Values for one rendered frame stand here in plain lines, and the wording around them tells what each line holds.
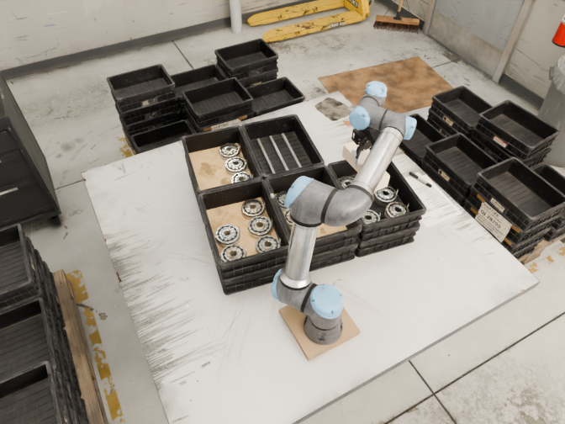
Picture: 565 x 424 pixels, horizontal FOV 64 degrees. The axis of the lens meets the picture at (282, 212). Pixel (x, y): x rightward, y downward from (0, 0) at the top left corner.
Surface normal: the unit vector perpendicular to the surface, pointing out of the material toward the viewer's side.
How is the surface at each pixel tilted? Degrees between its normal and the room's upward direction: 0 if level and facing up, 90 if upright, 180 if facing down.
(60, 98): 0
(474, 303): 0
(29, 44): 90
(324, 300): 7
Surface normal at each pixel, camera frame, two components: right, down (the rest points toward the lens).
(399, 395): 0.01, -0.65
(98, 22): 0.47, 0.67
